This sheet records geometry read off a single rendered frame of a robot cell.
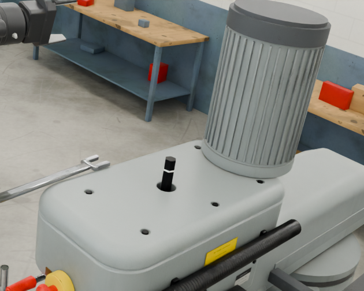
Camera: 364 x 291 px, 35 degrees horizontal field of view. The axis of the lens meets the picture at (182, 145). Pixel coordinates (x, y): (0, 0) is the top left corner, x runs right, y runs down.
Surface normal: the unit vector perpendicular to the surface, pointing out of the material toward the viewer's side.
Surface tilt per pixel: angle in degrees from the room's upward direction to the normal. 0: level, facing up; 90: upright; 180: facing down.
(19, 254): 0
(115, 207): 0
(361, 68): 90
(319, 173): 0
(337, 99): 90
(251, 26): 90
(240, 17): 90
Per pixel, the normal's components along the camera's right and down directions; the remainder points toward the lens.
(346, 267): 0.16, -0.89
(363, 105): -0.56, 0.27
